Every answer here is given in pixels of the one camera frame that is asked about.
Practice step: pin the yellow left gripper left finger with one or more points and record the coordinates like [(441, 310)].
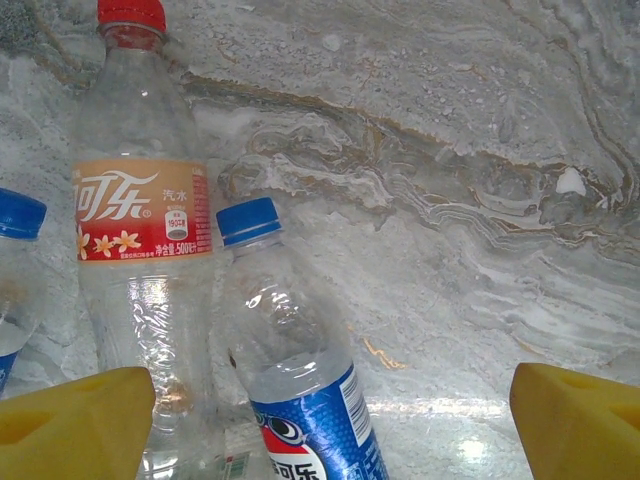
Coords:
[(75, 430)]

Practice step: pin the peach-label Coca-Cola plastic bottle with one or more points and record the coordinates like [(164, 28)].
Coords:
[(140, 210)]

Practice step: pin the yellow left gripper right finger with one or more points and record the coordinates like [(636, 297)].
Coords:
[(585, 430)]

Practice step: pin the blue-label Pepsi plastic bottle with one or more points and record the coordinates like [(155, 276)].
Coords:
[(310, 415), (17, 215)]

